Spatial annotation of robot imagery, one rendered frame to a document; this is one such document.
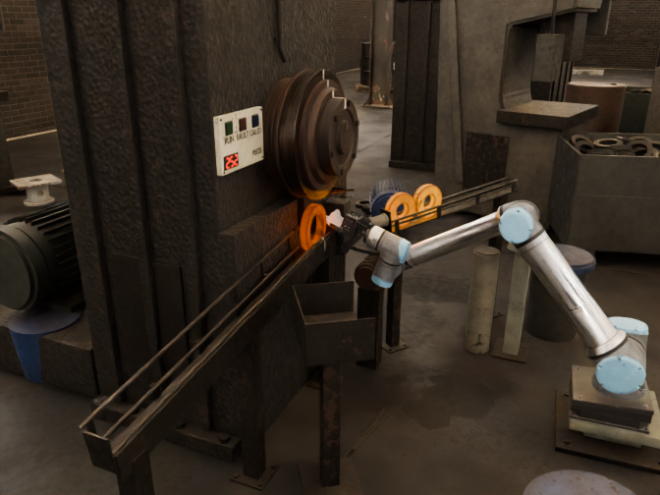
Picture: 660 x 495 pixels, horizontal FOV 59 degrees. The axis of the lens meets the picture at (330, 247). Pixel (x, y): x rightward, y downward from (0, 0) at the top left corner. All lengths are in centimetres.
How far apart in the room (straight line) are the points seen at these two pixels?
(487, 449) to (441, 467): 22
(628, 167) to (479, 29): 152
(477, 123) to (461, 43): 61
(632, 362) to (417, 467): 82
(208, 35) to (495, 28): 316
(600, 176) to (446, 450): 224
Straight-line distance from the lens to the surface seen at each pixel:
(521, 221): 210
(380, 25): 1106
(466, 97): 481
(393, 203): 264
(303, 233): 222
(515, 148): 470
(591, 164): 399
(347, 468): 225
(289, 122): 200
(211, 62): 183
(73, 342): 271
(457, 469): 231
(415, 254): 242
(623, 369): 222
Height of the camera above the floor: 152
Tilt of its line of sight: 21 degrees down
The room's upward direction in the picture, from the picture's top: straight up
